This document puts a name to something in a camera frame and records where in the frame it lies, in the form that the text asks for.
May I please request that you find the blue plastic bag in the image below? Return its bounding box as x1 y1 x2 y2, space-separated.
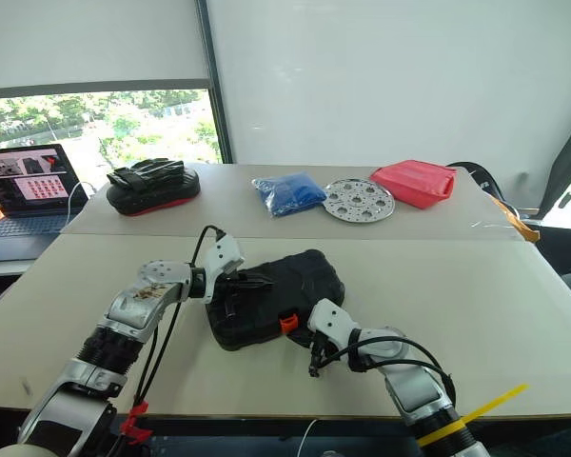
250 170 328 219

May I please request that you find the white window blind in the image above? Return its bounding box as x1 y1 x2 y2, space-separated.
0 0 209 90

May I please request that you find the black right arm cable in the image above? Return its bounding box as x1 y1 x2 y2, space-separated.
313 337 457 406

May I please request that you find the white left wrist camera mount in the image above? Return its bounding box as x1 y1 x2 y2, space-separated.
203 231 246 304

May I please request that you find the orange strap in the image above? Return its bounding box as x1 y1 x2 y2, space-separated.
485 190 542 245

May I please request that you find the black chair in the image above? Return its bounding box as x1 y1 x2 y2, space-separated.
445 160 506 210

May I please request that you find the black plastic tool case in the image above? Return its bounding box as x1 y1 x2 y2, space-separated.
204 248 346 352

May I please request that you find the round perforated metal plate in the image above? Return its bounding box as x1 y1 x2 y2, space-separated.
323 176 397 224

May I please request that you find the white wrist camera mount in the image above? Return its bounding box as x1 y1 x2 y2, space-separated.
203 231 246 304
307 298 363 354

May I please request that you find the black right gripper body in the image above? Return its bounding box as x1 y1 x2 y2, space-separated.
310 329 338 364

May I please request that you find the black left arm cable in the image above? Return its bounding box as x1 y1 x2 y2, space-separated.
131 225 226 406

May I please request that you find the laptop power cable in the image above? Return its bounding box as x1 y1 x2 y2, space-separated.
65 179 98 226

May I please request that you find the yellow zip tie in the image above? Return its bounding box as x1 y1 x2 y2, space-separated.
417 383 530 447

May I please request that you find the open laptop computer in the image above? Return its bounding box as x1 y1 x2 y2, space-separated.
0 143 89 264

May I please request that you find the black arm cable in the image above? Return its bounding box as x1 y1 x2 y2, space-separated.
313 337 457 406
131 225 226 406

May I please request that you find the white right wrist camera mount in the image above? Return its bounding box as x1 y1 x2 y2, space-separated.
307 298 363 354

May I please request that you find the red plastic tray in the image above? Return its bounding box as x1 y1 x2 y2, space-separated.
368 159 459 211

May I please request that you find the thin white cable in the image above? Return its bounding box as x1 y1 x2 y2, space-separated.
298 418 319 457

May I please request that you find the red cable clip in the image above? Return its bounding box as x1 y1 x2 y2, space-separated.
120 400 154 446

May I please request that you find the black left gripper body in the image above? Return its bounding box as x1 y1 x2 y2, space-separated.
215 268 249 318

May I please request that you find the dark window frame post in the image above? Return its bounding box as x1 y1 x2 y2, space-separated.
193 0 235 165

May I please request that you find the black red boxing pad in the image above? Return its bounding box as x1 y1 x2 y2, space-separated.
105 157 203 218

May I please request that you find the beige rounded shape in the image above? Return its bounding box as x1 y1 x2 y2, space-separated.
0 442 45 457

